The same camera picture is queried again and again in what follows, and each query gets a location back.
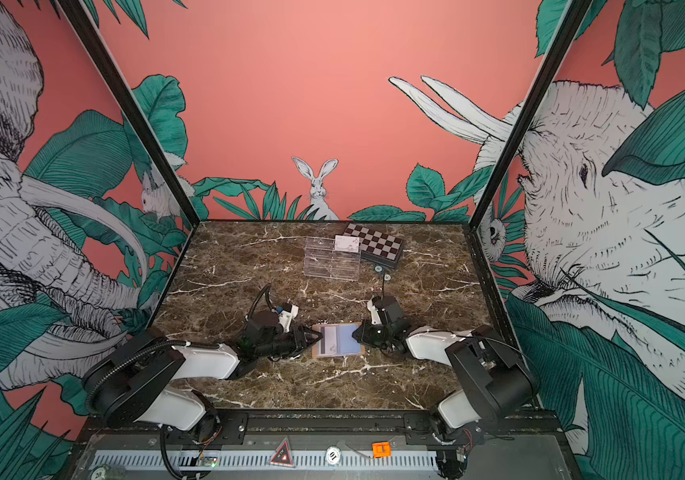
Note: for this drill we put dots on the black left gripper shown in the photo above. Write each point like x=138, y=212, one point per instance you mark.
x=298, y=347

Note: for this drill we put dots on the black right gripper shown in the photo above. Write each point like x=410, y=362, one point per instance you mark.
x=365, y=328

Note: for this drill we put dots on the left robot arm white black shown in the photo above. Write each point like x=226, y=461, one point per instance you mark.
x=134, y=384

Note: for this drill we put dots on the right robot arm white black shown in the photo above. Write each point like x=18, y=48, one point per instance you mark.
x=493, y=376

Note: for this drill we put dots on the clear acrylic organizer box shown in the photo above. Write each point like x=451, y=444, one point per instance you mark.
x=321, y=261

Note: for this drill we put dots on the folded checkered chess board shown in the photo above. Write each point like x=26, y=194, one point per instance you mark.
x=375, y=246

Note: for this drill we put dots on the orange tag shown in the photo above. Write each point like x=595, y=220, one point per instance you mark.
x=381, y=450

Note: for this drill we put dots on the red warning triangle sticker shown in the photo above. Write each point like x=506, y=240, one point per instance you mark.
x=283, y=456

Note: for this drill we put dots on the white round button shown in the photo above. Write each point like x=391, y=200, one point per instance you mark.
x=333, y=456

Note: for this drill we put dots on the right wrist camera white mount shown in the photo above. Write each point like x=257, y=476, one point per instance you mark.
x=374, y=315

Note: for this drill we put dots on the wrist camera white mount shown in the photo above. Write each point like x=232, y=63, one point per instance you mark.
x=286, y=315
x=374, y=315

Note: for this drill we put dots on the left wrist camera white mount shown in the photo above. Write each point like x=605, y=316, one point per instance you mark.
x=286, y=315

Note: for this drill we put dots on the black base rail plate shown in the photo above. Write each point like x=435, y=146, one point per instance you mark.
x=414, y=427

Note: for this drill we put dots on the right black frame post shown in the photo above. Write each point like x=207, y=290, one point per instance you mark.
x=569, y=24

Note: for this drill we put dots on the black frame post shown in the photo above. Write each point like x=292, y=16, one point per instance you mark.
x=569, y=24
x=83, y=24

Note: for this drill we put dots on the left black frame post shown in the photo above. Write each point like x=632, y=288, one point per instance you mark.
x=83, y=24

